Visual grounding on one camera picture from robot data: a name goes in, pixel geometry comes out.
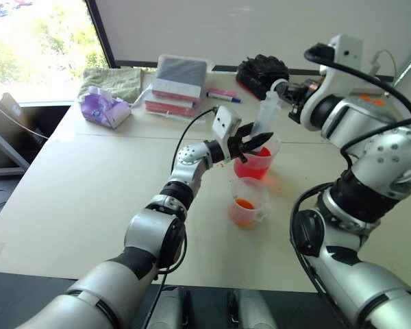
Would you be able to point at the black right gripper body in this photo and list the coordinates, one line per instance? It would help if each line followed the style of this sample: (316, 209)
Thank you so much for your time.
(303, 92)

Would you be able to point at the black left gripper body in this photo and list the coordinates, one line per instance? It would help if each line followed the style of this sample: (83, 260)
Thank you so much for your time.
(235, 146)

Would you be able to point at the translucent plastic syringe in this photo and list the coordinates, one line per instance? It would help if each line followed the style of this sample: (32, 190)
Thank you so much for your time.
(267, 111)

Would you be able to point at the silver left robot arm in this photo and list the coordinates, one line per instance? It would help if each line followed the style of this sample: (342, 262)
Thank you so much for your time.
(150, 236)

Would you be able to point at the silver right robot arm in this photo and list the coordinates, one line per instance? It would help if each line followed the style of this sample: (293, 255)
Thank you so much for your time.
(373, 161)

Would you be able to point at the large cup with red liquid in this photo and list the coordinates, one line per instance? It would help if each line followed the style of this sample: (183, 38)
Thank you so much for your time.
(255, 162)

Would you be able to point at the small cup with orange liquid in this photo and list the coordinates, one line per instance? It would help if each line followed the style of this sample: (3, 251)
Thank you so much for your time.
(246, 205)

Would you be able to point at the black fabric bundle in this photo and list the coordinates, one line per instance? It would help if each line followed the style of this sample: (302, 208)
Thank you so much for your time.
(262, 73)

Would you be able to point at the white pen with blue cap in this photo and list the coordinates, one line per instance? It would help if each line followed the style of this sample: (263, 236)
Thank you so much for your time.
(226, 98)

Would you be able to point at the pink marker pen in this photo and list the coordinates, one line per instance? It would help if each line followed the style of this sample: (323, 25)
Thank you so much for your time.
(222, 92)

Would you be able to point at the clear plastic case with books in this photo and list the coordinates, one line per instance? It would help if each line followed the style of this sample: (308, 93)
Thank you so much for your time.
(178, 82)

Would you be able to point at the purple tissue pack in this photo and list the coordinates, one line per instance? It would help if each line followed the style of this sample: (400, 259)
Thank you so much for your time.
(102, 109)

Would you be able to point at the green towel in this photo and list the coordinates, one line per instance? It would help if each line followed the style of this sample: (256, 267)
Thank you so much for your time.
(113, 80)

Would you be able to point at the grey metal stand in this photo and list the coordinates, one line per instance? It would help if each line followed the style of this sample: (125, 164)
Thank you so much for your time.
(3, 150)

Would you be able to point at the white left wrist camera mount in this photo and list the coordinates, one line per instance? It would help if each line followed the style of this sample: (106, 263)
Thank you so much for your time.
(226, 121)

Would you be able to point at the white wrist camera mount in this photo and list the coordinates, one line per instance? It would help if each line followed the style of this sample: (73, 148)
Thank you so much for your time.
(346, 55)
(226, 121)

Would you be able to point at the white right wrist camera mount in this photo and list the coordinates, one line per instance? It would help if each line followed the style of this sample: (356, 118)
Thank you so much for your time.
(346, 55)

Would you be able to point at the black window frame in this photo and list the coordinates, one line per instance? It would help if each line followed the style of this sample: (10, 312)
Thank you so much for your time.
(101, 32)

